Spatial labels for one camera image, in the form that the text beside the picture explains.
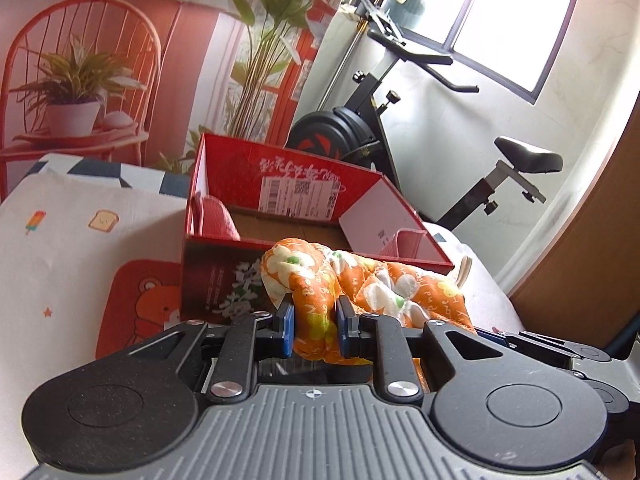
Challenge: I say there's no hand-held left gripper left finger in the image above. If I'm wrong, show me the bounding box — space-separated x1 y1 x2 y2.
95 296 297 404

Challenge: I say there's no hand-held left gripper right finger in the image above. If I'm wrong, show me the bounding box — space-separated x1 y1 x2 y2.
334 296 506 404

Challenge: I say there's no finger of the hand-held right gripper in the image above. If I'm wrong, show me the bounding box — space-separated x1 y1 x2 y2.
474 326 614 365

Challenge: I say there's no orange floral quilted cloth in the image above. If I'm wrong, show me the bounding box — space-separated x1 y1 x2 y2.
261 237 477 365

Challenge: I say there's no red cardboard box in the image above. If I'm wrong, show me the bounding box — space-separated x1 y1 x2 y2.
180 132 456 328

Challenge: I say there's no brown wooden board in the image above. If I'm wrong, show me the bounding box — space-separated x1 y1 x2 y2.
509 104 640 357

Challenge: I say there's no pink towel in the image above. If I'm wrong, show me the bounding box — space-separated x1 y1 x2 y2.
191 194 242 242
379 228 430 262

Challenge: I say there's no black exercise bike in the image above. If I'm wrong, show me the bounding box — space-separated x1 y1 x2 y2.
287 0 564 232

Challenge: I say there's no white printed cartoon mat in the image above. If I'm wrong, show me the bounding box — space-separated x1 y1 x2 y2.
0 172 523 466

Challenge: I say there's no blue and white patterned cloth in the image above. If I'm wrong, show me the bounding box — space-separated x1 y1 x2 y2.
30 154 194 199

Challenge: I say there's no window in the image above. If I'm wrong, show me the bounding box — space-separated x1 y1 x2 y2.
399 0 587 107

